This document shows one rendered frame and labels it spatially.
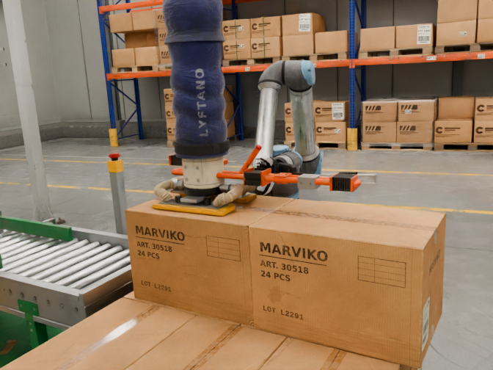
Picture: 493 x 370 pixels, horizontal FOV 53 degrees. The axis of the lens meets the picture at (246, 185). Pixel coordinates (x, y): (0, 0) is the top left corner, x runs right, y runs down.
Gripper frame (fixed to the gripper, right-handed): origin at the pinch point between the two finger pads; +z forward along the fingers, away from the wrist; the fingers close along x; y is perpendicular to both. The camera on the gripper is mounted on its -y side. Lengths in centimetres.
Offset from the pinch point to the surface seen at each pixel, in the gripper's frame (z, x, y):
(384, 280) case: 23, -25, -52
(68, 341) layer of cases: 56, -53, 55
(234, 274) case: 20.2, -33.4, 3.8
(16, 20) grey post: -172, 100, 345
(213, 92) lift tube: 3.6, 33.3, 18.0
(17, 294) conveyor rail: 32, -56, 115
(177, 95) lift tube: 9.8, 32.6, 30.6
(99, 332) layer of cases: 47, -53, 49
